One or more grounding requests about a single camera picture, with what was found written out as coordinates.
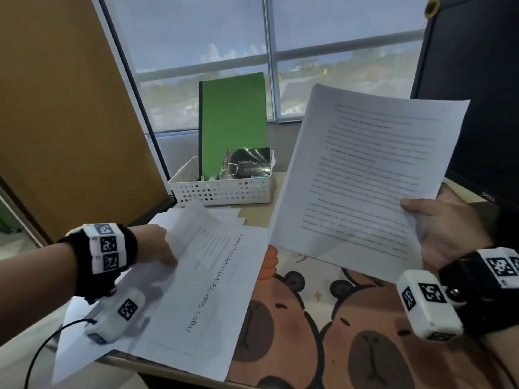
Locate person's right hand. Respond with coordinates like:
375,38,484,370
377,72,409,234
399,186,494,277

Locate person's left hand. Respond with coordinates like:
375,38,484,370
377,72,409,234
132,224,179,269

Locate paper sheet with large heading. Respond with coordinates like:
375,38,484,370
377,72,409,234
131,206,271,382

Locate printed text paper sheet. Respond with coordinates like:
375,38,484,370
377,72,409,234
269,83,470,284

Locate person's left forearm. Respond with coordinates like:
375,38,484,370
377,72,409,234
0,242,84,347

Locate person's right forearm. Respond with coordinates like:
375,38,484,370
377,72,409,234
476,326,519,389

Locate white perforated plastic basket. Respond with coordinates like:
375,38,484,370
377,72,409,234
168,149,276,207

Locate black spiral notebook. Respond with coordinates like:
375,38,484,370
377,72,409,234
219,147,272,179

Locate black computer monitor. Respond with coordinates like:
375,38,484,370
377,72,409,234
410,0,519,208

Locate blank white paper sheet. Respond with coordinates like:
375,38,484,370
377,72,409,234
52,207,248,386

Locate green folder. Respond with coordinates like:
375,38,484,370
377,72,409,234
198,72,268,181

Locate capybara print desk mat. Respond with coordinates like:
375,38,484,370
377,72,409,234
224,244,519,389

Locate orange partition board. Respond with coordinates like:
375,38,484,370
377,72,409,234
0,0,177,244

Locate black left wrist strap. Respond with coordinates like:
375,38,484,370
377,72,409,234
57,223,139,305

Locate black wrist strap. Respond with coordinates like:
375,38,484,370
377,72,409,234
439,247,519,337
57,223,139,305

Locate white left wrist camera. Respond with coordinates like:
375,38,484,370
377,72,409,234
83,289,147,345

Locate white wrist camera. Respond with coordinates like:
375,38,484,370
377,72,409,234
83,289,147,345
396,270,464,342

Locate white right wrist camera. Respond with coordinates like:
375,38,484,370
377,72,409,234
396,270,464,342

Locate black right wrist strap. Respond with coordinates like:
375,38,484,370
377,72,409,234
439,247,519,337

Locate black cable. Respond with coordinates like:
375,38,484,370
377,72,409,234
24,318,98,389

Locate white window frame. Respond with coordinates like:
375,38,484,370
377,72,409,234
90,0,435,139

